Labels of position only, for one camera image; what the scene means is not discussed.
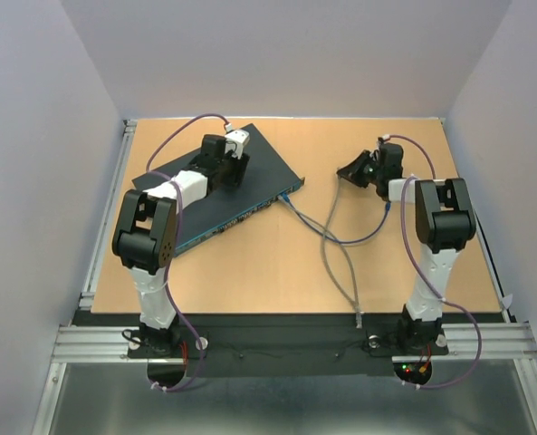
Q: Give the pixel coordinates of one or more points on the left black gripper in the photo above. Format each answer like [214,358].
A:
[239,169]

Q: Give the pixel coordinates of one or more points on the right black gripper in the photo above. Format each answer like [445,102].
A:
[350,170]

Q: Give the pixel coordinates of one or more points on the grey ethernet cable short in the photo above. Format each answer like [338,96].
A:
[354,299]

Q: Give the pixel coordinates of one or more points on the grey ethernet cable long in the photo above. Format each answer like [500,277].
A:
[333,208]

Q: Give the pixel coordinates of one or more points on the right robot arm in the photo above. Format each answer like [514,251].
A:
[437,220]

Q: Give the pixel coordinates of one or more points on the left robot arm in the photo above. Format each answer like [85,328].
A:
[145,236]

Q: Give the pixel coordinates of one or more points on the metal sheet panel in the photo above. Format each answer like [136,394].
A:
[500,397]

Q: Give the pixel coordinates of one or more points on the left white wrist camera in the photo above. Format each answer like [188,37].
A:
[235,143]

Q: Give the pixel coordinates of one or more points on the dark blue network switch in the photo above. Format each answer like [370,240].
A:
[267,176]

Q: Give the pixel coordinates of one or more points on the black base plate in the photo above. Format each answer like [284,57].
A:
[281,345]

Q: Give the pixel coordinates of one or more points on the aluminium left side rail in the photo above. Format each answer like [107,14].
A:
[89,288]

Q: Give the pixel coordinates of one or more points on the aluminium rail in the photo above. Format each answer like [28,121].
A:
[89,288]
[78,344]

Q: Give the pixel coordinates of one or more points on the aluminium front rail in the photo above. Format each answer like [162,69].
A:
[78,344]

